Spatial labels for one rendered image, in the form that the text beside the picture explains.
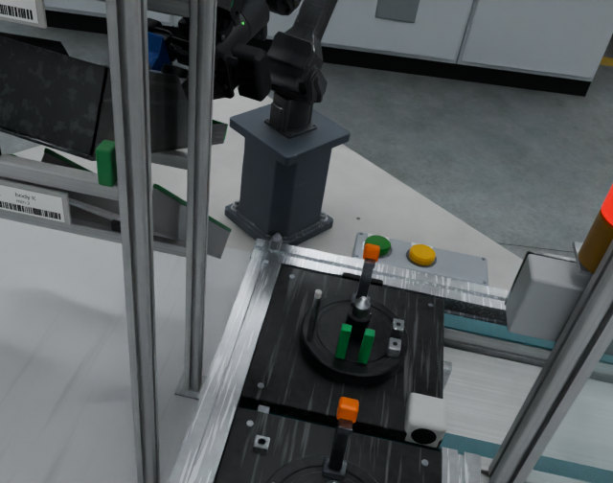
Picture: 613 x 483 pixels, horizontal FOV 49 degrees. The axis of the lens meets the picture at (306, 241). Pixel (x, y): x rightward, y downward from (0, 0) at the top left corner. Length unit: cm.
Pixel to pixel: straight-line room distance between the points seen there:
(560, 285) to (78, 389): 63
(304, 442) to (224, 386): 13
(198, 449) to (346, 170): 78
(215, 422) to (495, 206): 236
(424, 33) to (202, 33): 329
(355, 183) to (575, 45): 287
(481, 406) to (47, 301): 65
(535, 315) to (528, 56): 345
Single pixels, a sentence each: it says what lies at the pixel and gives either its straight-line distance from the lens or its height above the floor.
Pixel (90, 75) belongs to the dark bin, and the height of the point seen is 136.
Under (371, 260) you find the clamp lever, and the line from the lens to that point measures 86.
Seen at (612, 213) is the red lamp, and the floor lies 132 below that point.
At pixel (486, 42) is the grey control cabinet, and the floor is 25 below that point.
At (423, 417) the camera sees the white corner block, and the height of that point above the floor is 99.
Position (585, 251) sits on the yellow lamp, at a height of 127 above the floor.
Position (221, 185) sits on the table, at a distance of 130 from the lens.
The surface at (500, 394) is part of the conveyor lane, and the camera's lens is 96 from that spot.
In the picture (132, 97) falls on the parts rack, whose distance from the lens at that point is 47.
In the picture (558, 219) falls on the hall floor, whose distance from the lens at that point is 308.
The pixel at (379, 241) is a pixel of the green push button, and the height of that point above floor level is 97.
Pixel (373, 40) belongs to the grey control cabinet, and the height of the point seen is 18.
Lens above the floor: 161
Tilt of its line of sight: 39 degrees down
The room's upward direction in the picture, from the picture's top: 9 degrees clockwise
